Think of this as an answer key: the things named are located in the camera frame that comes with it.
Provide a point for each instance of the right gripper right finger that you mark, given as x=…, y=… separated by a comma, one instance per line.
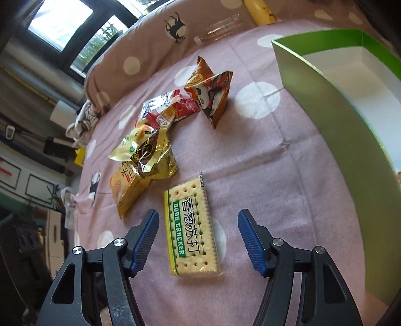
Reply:
x=324, y=297

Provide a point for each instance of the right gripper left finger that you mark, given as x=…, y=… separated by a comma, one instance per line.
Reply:
x=86, y=276

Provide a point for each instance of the soda cracker pack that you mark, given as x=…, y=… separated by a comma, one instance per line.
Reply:
x=190, y=237

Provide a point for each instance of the orange rice cracker bag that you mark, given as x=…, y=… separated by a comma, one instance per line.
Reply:
x=127, y=186

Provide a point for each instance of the gold foil snack packet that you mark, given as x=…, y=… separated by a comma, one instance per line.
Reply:
x=154, y=159

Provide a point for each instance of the yellow box on floor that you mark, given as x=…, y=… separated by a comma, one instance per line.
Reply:
x=80, y=156

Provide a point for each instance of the pink polka dot bedsheet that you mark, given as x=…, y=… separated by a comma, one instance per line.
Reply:
x=265, y=155

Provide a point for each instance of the light green snack packet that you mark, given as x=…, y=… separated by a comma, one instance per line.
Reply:
x=130, y=143

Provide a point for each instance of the striped white cloth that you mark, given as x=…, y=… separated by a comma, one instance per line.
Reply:
x=83, y=127

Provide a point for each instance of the green white cardboard box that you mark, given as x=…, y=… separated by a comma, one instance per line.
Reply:
x=349, y=85

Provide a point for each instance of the panda triangular snack bag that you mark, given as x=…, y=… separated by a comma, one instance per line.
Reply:
x=209, y=90

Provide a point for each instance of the clear plastic bottle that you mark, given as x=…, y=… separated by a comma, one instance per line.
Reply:
x=220, y=30

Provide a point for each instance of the brown polka dot bolster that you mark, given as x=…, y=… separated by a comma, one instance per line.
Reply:
x=166, y=35

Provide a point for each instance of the yellow bottle red cap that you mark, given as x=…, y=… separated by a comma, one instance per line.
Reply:
x=260, y=12

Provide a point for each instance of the black window frame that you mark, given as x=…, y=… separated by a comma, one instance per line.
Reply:
x=72, y=35

